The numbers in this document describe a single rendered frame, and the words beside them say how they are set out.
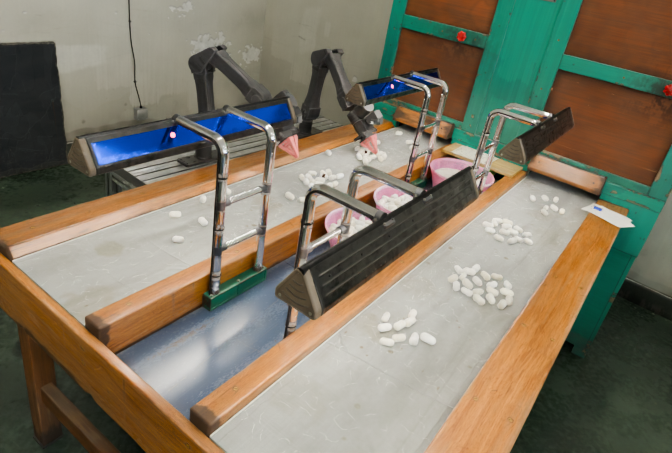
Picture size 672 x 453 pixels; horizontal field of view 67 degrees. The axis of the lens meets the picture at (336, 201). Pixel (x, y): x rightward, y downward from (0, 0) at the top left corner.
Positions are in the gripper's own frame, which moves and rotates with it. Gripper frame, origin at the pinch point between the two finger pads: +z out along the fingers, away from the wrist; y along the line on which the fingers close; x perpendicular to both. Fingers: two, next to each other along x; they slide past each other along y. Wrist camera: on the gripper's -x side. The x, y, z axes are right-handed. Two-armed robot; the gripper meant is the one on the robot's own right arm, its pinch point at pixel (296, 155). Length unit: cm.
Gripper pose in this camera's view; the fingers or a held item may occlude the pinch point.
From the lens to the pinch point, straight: 185.1
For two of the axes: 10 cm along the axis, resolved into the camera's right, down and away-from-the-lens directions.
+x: -6.4, 4.2, 6.4
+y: 5.8, -2.8, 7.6
